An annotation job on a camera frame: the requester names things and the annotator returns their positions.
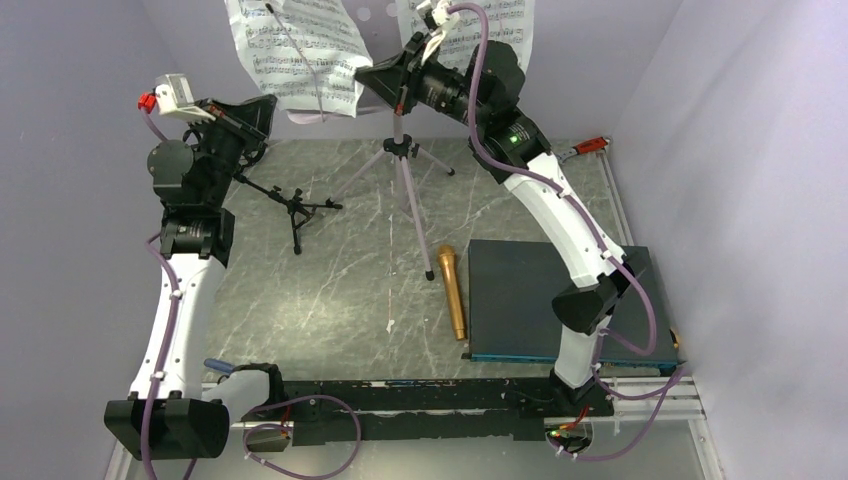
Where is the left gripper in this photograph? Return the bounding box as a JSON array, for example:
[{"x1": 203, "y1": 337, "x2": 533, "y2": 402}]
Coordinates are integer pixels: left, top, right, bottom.
[{"x1": 185, "y1": 94, "x2": 275, "y2": 208}]

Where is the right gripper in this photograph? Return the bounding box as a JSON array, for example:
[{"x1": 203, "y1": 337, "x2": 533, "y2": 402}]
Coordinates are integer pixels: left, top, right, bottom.
[{"x1": 357, "y1": 31, "x2": 490, "y2": 130}]

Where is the lilac music stand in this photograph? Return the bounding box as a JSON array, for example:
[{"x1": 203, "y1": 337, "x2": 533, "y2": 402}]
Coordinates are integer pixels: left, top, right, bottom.
[{"x1": 261, "y1": 0, "x2": 525, "y2": 282}]

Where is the sheet music page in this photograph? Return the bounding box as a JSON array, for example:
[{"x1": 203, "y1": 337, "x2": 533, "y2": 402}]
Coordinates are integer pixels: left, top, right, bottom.
[
  {"x1": 396, "y1": 0, "x2": 536, "y2": 72},
  {"x1": 225, "y1": 0, "x2": 373, "y2": 118}
]

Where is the black microphone stand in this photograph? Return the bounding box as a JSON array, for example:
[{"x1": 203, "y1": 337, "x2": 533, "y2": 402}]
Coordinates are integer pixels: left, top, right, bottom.
[{"x1": 233, "y1": 143, "x2": 343, "y2": 255}]

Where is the gold microphone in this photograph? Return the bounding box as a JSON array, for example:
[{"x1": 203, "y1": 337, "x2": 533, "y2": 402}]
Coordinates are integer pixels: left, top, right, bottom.
[{"x1": 437, "y1": 245, "x2": 468, "y2": 341}]

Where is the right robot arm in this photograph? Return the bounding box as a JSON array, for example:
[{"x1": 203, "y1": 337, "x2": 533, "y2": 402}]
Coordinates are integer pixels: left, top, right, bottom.
[{"x1": 354, "y1": 33, "x2": 646, "y2": 415}]

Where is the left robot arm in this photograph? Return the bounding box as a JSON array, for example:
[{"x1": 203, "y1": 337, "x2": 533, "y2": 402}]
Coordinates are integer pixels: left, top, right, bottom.
[{"x1": 104, "y1": 95, "x2": 288, "y2": 463}]

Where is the dark blue flat box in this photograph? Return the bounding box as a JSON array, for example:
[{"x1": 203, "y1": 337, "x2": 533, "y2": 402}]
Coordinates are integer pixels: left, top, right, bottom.
[{"x1": 463, "y1": 239, "x2": 680, "y2": 375}]

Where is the blue pen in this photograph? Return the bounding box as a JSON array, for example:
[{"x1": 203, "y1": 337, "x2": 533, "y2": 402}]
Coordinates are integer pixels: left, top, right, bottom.
[{"x1": 203, "y1": 358, "x2": 235, "y2": 375}]

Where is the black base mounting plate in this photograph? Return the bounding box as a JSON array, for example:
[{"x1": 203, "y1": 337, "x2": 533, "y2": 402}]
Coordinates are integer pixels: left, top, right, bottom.
[{"x1": 243, "y1": 377, "x2": 614, "y2": 446}]

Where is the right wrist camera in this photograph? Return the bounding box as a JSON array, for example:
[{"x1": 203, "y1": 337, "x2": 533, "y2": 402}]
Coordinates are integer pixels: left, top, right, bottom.
[{"x1": 415, "y1": 0, "x2": 459, "y2": 62}]

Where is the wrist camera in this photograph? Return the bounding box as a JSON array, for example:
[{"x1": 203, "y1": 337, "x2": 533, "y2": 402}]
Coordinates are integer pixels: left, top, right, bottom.
[
  {"x1": 137, "y1": 74, "x2": 215, "y2": 123},
  {"x1": 415, "y1": 0, "x2": 459, "y2": 62}
]

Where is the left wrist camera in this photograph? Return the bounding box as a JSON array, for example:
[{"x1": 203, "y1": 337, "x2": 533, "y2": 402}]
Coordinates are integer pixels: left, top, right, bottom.
[{"x1": 137, "y1": 74, "x2": 215, "y2": 123}]

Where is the orange handled adjustable wrench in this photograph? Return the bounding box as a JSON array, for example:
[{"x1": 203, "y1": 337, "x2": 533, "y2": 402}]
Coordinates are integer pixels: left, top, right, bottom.
[{"x1": 556, "y1": 136, "x2": 612, "y2": 162}]

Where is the aluminium frame rail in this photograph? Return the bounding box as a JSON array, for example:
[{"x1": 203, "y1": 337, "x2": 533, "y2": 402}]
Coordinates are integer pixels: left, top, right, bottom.
[{"x1": 120, "y1": 376, "x2": 702, "y2": 429}]

